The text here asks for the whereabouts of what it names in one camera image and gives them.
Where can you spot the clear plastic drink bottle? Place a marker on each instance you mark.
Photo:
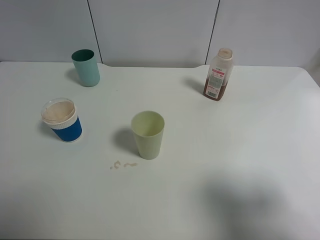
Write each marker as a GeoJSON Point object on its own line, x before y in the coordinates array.
{"type": "Point", "coordinates": [219, 73]}

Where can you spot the pale green plastic cup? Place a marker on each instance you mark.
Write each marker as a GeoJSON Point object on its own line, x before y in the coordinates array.
{"type": "Point", "coordinates": [148, 128]}

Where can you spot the teal plastic cup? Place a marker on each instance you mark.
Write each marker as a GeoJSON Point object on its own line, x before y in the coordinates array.
{"type": "Point", "coordinates": [86, 66]}

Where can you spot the blue sleeved glass cup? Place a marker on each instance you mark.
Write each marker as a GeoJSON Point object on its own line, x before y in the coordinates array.
{"type": "Point", "coordinates": [60, 115]}

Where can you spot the brown liquid spill stain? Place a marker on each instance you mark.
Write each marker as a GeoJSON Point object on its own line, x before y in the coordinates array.
{"type": "Point", "coordinates": [117, 165]}

